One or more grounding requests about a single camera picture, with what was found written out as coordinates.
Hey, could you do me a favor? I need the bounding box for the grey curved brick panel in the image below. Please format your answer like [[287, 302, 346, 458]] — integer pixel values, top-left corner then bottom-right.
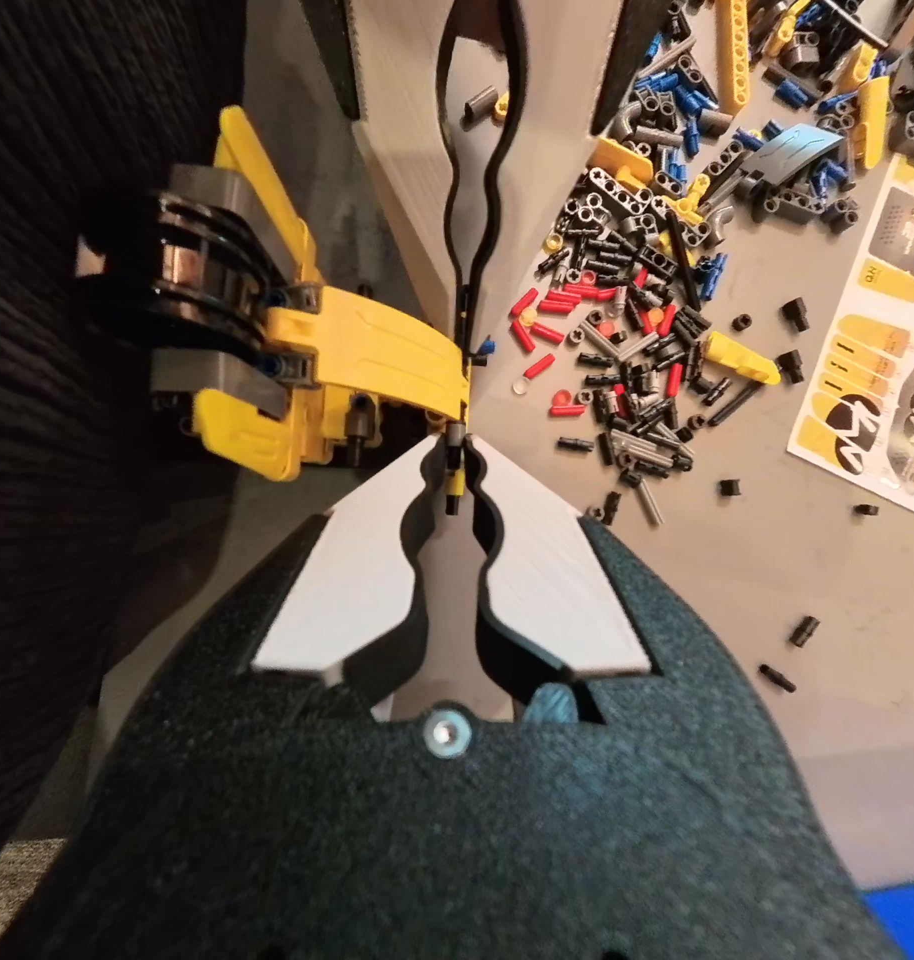
[[742, 123, 847, 189]]

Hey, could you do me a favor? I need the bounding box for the yellow wedge brick piece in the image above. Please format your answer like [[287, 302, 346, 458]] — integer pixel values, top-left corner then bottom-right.
[[703, 330, 782, 386]]

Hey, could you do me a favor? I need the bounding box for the person's black knit sweater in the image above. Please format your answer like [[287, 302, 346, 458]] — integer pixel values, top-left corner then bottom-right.
[[0, 0, 248, 886]]

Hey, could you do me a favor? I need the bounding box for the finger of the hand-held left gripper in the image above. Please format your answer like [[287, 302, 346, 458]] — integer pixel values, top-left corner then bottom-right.
[[466, 0, 628, 354], [344, 0, 472, 345]]

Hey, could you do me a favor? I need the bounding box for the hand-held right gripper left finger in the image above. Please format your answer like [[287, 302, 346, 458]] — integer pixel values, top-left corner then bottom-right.
[[248, 437, 439, 706]]

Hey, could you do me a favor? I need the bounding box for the blue plastic bin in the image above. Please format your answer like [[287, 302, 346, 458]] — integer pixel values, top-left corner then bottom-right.
[[862, 885, 914, 960]]

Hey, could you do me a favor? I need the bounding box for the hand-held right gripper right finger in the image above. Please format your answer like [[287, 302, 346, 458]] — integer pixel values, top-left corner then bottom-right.
[[462, 436, 653, 706]]

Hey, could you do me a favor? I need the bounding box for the yellow brick vehicle model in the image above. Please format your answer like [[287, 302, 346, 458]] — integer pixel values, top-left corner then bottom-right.
[[78, 105, 466, 483]]

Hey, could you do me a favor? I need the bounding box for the pile of mixed brick beams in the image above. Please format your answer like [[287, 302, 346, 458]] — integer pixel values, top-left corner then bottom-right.
[[584, 0, 914, 252]]

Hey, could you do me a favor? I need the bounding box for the yellow black sticker sheet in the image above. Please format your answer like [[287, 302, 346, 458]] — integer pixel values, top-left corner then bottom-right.
[[787, 153, 914, 520]]

